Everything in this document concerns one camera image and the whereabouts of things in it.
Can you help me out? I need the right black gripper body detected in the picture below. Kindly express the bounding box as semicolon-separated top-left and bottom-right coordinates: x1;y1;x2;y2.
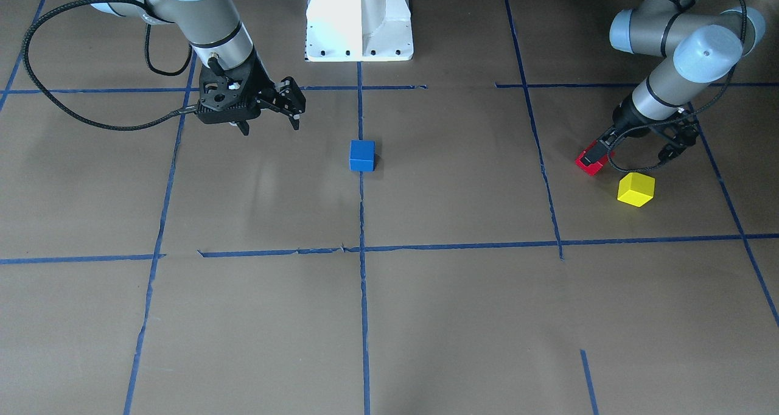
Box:
195;54;279;126

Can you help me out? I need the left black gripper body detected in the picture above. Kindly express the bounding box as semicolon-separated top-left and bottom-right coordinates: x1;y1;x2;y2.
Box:
611;97;699;150

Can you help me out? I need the red wooden block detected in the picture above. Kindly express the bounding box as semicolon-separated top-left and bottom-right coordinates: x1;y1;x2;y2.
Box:
575;140;612;176

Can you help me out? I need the yellow wooden block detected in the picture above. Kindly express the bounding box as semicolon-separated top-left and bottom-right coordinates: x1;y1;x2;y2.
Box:
616;173;656;207

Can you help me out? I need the blue wooden block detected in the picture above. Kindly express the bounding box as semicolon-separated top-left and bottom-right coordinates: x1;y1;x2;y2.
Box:
348;139;376;173

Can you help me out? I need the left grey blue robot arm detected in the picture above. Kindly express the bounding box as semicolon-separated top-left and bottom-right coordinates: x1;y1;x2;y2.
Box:
576;0;767;175

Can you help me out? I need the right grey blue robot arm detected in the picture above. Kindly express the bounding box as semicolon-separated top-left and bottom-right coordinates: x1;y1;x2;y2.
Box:
96;0;306;134

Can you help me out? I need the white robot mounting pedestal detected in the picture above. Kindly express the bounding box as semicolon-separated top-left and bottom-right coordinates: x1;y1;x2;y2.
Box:
304;0;414;63

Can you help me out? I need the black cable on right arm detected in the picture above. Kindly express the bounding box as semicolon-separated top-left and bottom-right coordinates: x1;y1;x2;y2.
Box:
22;0;201;131

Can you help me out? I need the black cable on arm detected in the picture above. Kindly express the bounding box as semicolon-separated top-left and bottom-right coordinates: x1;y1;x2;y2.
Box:
599;0;748;172
22;0;201;131

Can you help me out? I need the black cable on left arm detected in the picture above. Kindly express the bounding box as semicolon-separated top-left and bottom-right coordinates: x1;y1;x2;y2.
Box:
599;0;748;172

